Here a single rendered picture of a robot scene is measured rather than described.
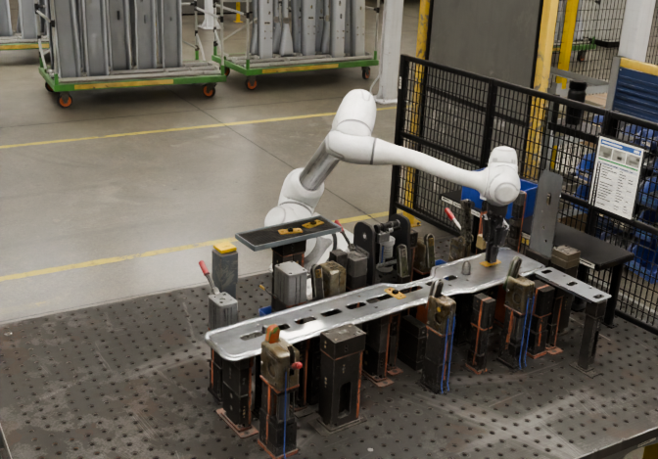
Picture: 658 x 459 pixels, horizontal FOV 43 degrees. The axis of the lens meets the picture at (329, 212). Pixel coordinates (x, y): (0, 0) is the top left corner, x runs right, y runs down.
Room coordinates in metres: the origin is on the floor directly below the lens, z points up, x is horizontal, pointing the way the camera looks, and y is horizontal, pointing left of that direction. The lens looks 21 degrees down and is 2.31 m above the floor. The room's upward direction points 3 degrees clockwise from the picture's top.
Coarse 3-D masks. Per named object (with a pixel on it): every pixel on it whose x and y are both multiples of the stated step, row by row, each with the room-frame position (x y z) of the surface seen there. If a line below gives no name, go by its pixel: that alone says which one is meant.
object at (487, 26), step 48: (432, 0) 5.78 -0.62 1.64; (480, 0) 5.35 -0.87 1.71; (528, 0) 4.98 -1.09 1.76; (432, 48) 5.76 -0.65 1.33; (480, 48) 5.30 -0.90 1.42; (528, 48) 4.94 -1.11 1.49; (432, 96) 5.72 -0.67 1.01; (480, 96) 5.28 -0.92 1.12; (528, 96) 4.90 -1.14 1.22; (480, 144) 5.23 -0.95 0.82; (528, 144) 4.82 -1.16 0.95; (528, 240) 4.81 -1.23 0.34
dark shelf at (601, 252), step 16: (448, 192) 3.67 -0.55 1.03; (480, 208) 3.46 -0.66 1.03; (528, 224) 3.30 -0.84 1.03; (560, 224) 3.32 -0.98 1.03; (560, 240) 3.15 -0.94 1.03; (576, 240) 3.15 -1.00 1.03; (592, 240) 3.16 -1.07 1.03; (592, 256) 2.99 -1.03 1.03; (608, 256) 3.00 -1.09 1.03; (624, 256) 3.01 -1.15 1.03
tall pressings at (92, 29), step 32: (64, 0) 8.95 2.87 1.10; (96, 0) 9.10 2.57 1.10; (128, 0) 9.67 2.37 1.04; (160, 0) 9.90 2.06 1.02; (64, 32) 8.92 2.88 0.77; (96, 32) 9.07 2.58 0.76; (128, 32) 9.39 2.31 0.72; (160, 32) 9.87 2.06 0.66; (64, 64) 8.89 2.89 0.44; (96, 64) 9.04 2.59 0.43; (128, 64) 9.38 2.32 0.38
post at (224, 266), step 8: (216, 256) 2.61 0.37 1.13; (224, 256) 2.59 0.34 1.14; (232, 256) 2.61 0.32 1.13; (216, 264) 2.61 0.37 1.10; (224, 264) 2.59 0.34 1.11; (232, 264) 2.61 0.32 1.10; (216, 272) 2.61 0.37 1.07; (224, 272) 2.59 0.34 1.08; (232, 272) 2.61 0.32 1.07; (216, 280) 2.61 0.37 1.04; (224, 280) 2.59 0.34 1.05; (232, 280) 2.61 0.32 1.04; (224, 288) 2.60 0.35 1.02; (232, 288) 2.62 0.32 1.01; (232, 296) 2.62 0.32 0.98
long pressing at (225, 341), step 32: (480, 256) 3.01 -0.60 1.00; (512, 256) 3.02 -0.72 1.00; (384, 288) 2.69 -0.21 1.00; (448, 288) 2.72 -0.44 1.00; (480, 288) 2.73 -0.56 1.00; (256, 320) 2.41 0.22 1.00; (288, 320) 2.42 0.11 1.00; (320, 320) 2.43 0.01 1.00; (352, 320) 2.44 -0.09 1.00; (224, 352) 2.20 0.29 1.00; (256, 352) 2.21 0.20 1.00
